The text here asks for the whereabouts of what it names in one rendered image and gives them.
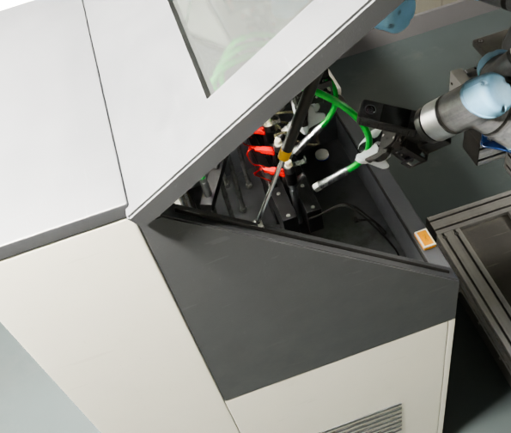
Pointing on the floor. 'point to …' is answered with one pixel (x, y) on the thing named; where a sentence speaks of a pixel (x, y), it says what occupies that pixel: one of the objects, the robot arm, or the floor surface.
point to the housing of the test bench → (69, 228)
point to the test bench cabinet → (359, 392)
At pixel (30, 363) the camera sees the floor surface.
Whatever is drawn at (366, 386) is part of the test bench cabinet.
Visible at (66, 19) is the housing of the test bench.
